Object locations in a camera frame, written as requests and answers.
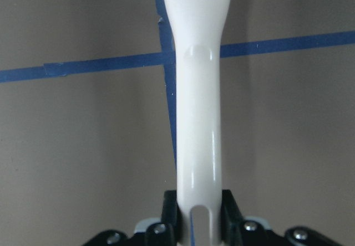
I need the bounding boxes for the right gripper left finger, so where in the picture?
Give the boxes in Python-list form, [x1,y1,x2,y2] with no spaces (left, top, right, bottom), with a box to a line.
[144,190,182,246]

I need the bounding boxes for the white hand brush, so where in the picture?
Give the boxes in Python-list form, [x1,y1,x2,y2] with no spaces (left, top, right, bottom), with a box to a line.
[164,0,230,245]

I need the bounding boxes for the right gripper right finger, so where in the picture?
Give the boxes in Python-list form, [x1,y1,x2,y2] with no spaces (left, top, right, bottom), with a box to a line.
[221,189,266,246]

